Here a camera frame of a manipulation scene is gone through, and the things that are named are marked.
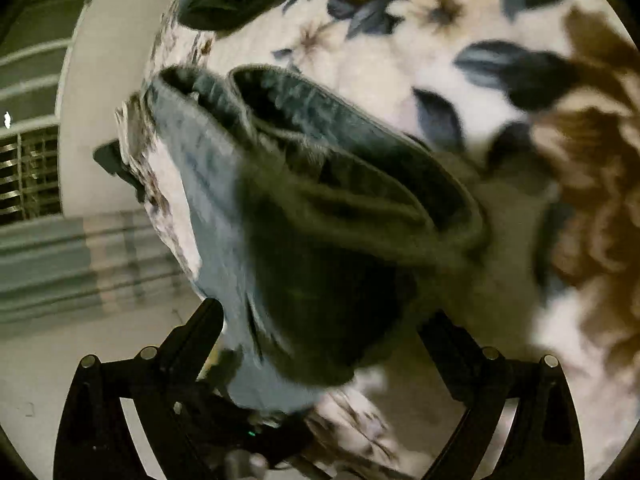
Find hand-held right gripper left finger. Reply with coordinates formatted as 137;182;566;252
53;298;236;480

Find metal window grille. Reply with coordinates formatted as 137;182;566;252
0;125;63;228

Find floral printed blanket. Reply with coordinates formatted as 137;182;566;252
114;0;640;480

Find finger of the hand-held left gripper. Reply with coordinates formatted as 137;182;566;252
92;140;147;203

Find blue denim pants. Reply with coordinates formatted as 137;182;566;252
144;62;492;417

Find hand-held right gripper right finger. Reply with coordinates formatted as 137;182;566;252
415;310;586;480

